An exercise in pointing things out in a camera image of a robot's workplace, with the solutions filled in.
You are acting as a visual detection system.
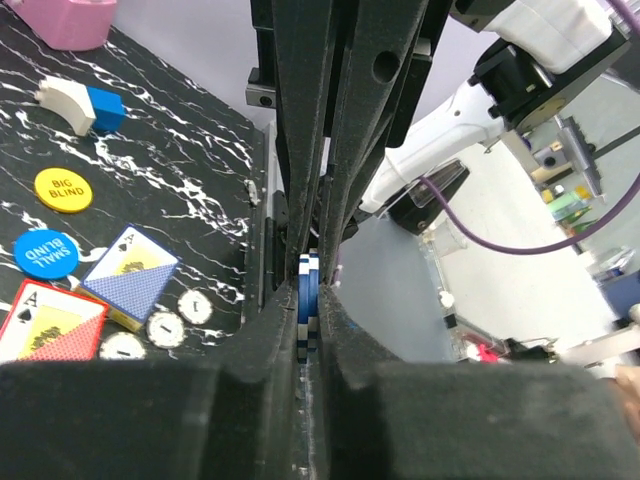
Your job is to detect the pink metronome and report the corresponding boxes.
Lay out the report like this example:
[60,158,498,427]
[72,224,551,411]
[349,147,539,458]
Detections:
[6,0,118,52]

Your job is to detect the blue white poker chips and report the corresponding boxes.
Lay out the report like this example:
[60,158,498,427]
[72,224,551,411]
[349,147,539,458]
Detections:
[296,249,319,364]

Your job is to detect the blue playing card deck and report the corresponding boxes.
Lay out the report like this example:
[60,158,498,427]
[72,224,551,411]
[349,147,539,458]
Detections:
[74,224,180,332]

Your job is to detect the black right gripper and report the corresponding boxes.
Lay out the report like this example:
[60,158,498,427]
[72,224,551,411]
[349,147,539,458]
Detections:
[246,1,450,283]

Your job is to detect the white and blue block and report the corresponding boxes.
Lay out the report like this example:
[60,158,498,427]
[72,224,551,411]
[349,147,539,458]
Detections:
[34,76,126,137]

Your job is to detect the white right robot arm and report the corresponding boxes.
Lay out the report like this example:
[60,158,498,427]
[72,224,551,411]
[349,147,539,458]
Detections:
[246,1,639,279]

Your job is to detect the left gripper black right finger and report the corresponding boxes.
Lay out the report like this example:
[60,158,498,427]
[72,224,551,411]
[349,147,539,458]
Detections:
[319,286,639,479]

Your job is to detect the blue small blind button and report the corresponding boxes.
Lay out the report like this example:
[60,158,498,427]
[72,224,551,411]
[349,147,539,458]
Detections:
[13,229,79,280]

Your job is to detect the red playing card deck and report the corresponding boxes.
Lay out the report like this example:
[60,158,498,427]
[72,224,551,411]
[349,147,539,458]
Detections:
[1,280,109,363]

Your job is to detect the yellow big blind button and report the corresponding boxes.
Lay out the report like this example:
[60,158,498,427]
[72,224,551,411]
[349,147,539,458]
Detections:
[34,167,94,214]

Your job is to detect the white poker chip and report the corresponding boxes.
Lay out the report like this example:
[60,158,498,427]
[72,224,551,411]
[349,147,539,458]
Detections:
[177,290,213,325]
[146,312,186,350]
[98,332,146,360]

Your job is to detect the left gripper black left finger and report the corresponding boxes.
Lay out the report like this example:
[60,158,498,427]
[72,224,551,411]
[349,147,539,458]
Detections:
[1,282,297,479]

